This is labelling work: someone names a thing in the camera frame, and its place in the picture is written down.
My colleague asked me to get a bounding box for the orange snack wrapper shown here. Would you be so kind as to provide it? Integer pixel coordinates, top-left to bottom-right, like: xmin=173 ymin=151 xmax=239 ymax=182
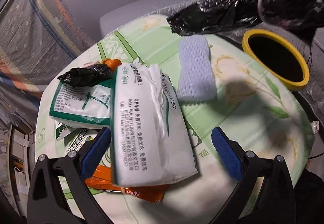
xmin=85 ymin=165 xmax=170 ymax=204

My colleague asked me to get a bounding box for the white green tissue pack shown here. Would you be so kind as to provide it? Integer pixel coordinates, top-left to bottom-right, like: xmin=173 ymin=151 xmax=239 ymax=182
xmin=110 ymin=63 xmax=198 ymax=187
xmin=49 ymin=80 xmax=113 ymax=129

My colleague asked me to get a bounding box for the small black plastic bag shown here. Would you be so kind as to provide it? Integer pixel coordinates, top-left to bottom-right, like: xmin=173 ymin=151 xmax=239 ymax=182
xmin=57 ymin=64 xmax=113 ymax=88

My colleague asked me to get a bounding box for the blue foam net sleeve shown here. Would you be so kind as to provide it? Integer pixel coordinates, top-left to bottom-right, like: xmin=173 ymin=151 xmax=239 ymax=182
xmin=177 ymin=35 xmax=217 ymax=103

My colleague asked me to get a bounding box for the small orange peel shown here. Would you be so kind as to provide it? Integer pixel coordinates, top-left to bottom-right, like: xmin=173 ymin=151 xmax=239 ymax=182
xmin=102 ymin=58 xmax=122 ymax=72

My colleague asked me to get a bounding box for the black trash bag liner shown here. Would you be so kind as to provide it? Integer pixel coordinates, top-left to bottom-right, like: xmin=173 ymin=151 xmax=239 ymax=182
xmin=167 ymin=0 xmax=323 ymax=44

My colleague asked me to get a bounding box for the green white snack packet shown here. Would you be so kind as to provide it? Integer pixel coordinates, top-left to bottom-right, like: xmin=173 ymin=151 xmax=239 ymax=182
xmin=55 ymin=122 xmax=98 ymax=157

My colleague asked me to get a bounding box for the yellow rim trash bin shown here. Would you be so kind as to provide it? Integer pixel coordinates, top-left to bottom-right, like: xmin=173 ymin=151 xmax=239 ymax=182
xmin=242 ymin=29 xmax=310 ymax=91

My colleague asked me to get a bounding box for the low white tv cabinet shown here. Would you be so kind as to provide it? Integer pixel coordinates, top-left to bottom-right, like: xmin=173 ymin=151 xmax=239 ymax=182
xmin=9 ymin=125 xmax=35 ymax=217

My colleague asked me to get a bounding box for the green floral table cloth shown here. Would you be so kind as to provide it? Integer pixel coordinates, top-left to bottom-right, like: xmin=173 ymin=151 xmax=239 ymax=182
xmin=35 ymin=14 xmax=315 ymax=224

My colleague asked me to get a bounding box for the striped grey hanging sheet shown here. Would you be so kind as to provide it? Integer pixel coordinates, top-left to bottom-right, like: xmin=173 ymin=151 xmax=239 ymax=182
xmin=1 ymin=0 xmax=94 ymax=93

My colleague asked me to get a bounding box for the grey sofa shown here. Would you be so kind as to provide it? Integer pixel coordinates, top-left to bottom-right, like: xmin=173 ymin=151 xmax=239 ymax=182
xmin=99 ymin=0 xmax=192 ymax=38

